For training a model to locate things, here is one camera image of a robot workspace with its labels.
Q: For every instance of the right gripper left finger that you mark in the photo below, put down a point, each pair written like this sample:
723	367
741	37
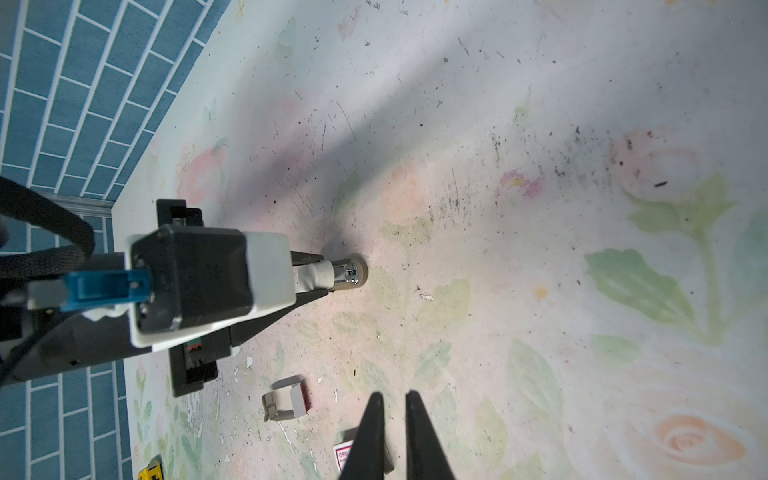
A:
373	419

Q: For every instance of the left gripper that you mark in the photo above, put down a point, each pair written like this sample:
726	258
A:
189	280

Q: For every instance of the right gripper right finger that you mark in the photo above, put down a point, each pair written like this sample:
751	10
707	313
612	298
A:
425	457

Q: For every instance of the red staples box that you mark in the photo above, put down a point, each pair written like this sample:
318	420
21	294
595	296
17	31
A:
368	458

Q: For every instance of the olive grey stapler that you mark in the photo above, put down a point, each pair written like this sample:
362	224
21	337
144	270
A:
345	274

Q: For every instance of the staples tray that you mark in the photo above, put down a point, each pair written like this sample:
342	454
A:
288	399

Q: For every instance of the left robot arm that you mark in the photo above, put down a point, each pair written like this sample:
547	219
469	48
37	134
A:
41	343

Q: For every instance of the yellow tape measure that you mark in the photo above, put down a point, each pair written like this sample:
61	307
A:
153	471

